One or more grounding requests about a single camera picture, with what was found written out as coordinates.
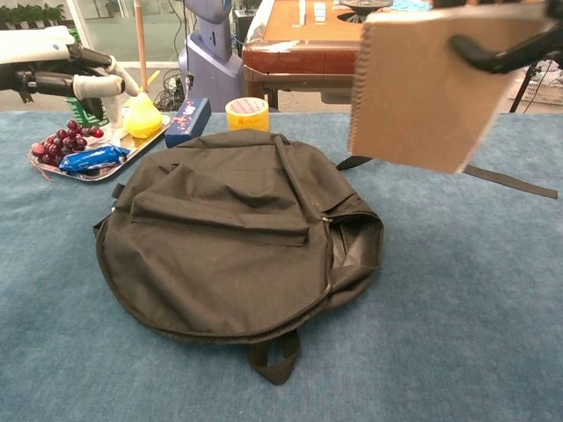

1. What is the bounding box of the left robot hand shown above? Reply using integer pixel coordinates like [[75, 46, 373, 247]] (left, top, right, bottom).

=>
[[0, 25, 140, 129]]

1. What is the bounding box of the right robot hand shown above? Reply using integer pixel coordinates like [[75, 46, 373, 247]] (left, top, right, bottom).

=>
[[449, 0, 563, 76]]

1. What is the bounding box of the brown spiral notebook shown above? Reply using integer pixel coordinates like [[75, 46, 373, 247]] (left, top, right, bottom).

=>
[[347, 3, 551, 175]]

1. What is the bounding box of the black backpack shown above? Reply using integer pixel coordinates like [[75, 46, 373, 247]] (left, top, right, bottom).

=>
[[91, 130, 559, 387]]

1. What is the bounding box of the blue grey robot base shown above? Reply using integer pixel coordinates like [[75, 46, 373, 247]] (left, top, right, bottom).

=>
[[178, 0, 245, 113]]

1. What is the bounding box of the black tripod stand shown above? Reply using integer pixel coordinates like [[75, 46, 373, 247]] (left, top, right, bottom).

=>
[[508, 61, 545, 114]]

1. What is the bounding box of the white plastic basket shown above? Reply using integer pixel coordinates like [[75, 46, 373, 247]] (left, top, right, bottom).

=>
[[523, 76, 563, 106]]

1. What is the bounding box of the red grape bunch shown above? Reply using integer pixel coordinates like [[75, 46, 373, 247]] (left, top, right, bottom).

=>
[[31, 119, 106, 167]]

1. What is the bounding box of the orange wooden pole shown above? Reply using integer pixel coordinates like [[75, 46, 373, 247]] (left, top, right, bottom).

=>
[[134, 0, 149, 91]]

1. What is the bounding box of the blue snack packet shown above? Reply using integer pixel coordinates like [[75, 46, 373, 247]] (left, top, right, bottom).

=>
[[58, 144, 133, 173]]

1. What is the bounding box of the yellow toy pear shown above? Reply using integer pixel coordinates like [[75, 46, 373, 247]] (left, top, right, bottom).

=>
[[122, 90, 164, 140]]

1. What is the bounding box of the metal tray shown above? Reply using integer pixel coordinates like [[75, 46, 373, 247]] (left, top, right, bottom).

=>
[[28, 112, 172, 183]]

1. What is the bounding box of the blue rectangular box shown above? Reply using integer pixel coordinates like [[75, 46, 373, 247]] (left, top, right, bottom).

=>
[[164, 97, 212, 149]]

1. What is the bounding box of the yellow tape roll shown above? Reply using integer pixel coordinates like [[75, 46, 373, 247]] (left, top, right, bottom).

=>
[[224, 97, 270, 133]]

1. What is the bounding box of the brown mahjong table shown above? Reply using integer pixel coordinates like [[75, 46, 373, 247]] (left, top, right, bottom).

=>
[[241, 0, 436, 111]]

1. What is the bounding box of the blue table cloth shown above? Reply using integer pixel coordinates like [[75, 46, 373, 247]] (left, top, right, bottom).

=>
[[0, 109, 563, 422]]

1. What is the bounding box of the black cable bundle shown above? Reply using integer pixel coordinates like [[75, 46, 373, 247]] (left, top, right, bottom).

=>
[[151, 68, 186, 111]]

